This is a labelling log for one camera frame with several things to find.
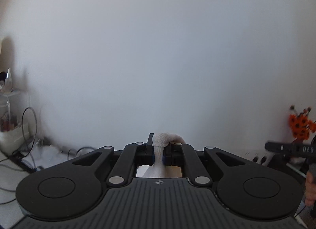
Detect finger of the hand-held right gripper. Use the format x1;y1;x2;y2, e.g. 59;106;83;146
265;141;307;157

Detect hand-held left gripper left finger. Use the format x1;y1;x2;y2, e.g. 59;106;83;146
70;133;155;190

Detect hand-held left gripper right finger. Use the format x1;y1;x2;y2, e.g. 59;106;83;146
162;142;247;189

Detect cream shirt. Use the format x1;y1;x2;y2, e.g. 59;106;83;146
142;132;187;178

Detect person's right hand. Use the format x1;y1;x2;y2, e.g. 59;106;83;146
304;170;316;207

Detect orange artificial flowers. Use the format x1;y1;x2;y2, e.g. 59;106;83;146
288;105;316;143

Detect stack of white papers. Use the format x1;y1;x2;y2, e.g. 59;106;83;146
21;144;65;169

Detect white storage container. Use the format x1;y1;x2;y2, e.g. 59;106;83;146
0;125;30;156

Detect clear glass bottle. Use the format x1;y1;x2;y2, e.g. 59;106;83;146
5;68;13;93

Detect thick black cable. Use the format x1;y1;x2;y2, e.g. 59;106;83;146
69;146;99;157

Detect looped thin black cable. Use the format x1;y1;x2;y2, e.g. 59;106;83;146
21;107;38;146

